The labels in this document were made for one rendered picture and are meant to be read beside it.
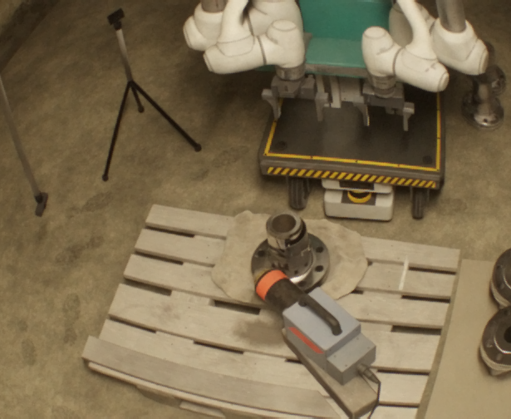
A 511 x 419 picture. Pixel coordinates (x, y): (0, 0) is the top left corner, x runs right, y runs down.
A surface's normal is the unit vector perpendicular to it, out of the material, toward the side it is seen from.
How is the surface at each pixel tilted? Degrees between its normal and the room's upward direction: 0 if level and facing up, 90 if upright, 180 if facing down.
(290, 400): 0
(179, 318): 0
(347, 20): 90
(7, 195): 0
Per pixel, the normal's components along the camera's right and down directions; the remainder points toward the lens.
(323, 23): -0.21, 0.76
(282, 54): 0.11, 0.73
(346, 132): -0.13, -0.65
